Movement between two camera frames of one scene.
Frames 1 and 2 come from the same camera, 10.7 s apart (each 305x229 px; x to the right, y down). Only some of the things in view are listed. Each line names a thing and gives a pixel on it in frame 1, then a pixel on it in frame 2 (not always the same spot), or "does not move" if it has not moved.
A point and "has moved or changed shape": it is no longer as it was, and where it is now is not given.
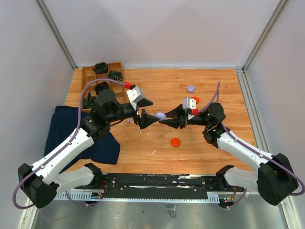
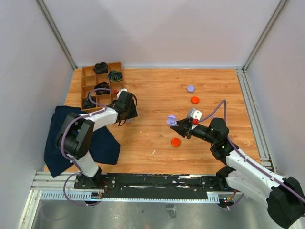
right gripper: (178, 112) -> (182, 130)
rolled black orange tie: (100, 87) does not move
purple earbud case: (161, 116) has moved or changed shape
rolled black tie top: (100, 67) does not move
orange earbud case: (175, 142) does not move
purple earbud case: (190, 88) does not move
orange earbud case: (196, 98) does not move
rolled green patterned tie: (115, 75) does not move
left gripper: (146, 119) -> (133, 113)
